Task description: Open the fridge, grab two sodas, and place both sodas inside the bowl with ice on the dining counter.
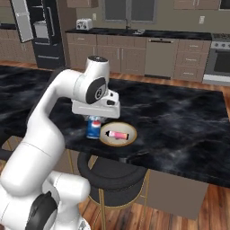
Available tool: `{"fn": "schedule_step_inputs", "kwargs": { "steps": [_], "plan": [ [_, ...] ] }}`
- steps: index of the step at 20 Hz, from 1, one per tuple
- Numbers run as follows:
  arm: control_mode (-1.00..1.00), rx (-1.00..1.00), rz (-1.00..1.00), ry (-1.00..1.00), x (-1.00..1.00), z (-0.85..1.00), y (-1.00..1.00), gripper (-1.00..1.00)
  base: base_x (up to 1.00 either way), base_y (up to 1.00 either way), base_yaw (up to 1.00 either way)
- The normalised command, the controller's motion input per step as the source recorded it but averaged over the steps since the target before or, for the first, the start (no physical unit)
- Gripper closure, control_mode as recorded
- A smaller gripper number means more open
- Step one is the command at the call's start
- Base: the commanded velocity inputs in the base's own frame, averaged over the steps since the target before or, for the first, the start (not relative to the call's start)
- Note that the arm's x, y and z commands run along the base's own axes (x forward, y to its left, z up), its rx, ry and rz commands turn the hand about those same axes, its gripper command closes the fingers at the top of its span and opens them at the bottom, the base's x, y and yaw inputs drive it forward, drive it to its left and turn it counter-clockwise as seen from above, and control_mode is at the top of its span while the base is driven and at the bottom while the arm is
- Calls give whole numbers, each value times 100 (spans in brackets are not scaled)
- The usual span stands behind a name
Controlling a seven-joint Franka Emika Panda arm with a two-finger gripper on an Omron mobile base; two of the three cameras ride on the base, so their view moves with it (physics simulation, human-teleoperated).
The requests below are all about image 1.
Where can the white toaster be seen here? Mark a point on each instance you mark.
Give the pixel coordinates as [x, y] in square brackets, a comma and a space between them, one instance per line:
[84, 24]

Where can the black fridge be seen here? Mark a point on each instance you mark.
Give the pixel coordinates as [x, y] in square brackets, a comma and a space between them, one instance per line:
[49, 45]

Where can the silver oven with hob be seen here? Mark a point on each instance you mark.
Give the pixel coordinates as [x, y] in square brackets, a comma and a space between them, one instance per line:
[218, 60]

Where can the grey fridge door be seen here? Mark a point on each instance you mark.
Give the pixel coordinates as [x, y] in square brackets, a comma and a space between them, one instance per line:
[22, 19]

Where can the black stool with gold legs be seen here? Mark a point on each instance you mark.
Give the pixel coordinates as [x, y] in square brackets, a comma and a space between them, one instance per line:
[113, 179]

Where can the blue soda can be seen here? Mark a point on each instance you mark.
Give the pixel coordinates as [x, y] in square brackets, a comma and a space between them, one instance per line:
[93, 130]

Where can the sink with dark tap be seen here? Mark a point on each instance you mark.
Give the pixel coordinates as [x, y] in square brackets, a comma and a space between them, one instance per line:
[131, 30]

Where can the white wall outlet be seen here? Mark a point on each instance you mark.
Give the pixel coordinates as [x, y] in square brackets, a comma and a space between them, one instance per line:
[94, 16]
[202, 19]

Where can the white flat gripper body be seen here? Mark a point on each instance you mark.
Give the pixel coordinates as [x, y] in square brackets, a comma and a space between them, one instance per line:
[95, 109]

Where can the beige island counter base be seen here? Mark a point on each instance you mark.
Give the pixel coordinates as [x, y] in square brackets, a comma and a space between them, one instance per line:
[179, 194]

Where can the grey window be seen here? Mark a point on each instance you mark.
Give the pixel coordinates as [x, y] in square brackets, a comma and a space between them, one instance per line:
[130, 10]

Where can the beige wall cupboard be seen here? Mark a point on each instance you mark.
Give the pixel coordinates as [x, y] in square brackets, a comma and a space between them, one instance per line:
[81, 3]
[196, 4]

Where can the beige base cupboard run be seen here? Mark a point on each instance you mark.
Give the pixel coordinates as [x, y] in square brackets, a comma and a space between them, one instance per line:
[15, 45]
[119, 55]

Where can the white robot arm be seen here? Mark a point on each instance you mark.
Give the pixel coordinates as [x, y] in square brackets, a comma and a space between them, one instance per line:
[39, 143]

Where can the beige dishwasher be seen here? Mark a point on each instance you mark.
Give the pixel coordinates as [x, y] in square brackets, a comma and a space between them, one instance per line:
[161, 57]

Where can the black microwave oven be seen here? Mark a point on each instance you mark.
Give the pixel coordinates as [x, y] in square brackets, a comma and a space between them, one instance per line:
[225, 4]

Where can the beige drawer unit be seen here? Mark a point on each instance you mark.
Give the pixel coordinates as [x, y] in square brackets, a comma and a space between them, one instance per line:
[191, 60]

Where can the white bowl with tan rim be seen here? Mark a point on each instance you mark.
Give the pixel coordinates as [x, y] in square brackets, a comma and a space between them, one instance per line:
[119, 143]

